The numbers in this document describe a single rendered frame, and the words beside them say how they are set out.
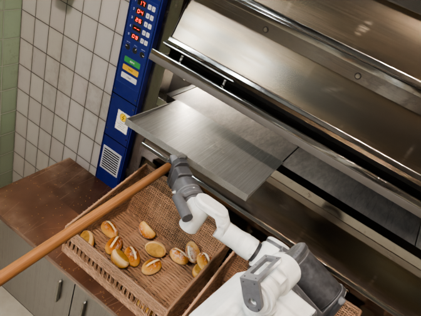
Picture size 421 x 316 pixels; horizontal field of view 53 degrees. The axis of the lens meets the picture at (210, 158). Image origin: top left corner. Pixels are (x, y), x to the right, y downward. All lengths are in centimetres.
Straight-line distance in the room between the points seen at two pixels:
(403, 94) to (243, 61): 57
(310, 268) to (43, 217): 136
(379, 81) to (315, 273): 72
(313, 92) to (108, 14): 97
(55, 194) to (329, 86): 136
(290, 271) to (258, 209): 100
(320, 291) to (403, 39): 82
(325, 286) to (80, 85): 159
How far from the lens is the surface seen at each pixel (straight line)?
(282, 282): 78
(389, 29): 146
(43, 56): 237
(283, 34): 154
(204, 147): 163
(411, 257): 170
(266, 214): 178
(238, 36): 163
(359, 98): 152
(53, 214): 207
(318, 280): 101
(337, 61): 149
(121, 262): 184
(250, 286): 74
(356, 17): 147
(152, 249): 193
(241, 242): 128
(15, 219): 204
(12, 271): 106
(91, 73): 213
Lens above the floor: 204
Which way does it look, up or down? 33 degrees down
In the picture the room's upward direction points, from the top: 21 degrees clockwise
